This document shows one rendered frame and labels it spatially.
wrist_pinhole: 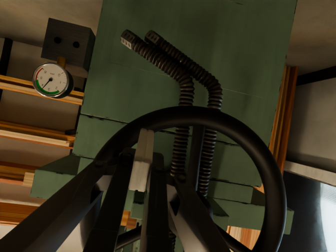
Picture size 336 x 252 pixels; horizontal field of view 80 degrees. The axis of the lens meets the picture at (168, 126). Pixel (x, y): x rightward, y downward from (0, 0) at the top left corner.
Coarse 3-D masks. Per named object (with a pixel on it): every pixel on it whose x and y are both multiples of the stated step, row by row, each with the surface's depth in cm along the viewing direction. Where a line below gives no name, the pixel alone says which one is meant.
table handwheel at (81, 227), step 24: (144, 120) 26; (168, 120) 26; (192, 120) 27; (216, 120) 27; (120, 144) 25; (192, 144) 27; (240, 144) 28; (264, 144) 28; (192, 168) 27; (264, 168) 28; (264, 192) 30; (96, 216) 26; (168, 216) 26; (264, 216) 30; (120, 240) 26; (264, 240) 29
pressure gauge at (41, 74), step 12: (60, 60) 38; (36, 72) 36; (48, 72) 36; (60, 72) 36; (36, 84) 36; (48, 84) 36; (60, 84) 36; (72, 84) 39; (48, 96) 36; (60, 96) 38
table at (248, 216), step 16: (64, 160) 53; (48, 176) 42; (64, 176) 43; (32, 192) 42; (48, 192) 42; (128, 192) 44; (144, 192) 41; (256, 192) 60; (128, 208) 44; (224, 208) 47; (240, 208) 47; (256, 208) 48; (288, 208) 50; (224, 224) 37; (240, 224) 47; (256, 224) 48; (288, 224) 49
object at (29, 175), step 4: (28, 172) 56; (32, 172) 57; (24, 176) 56; (28, 176) 56; (32, 176) 56; (24, 180) 56; (28, 180) 56; (32, 180) 56; (24, 184) 56; (28, 184) 56
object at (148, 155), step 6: (150, 132) 22; (150, 138) 20; (150, 144) 19; (144, 150) 18; (150, 150) 18; (144, 156) 17; (150, 156) 17; (144, 162) 16; (150, 162) 16; (144, 168) 16; (150, 168) 16; (144, 174) 16; (144, 180) 17; (138, 186) 17; (144, 186) 17
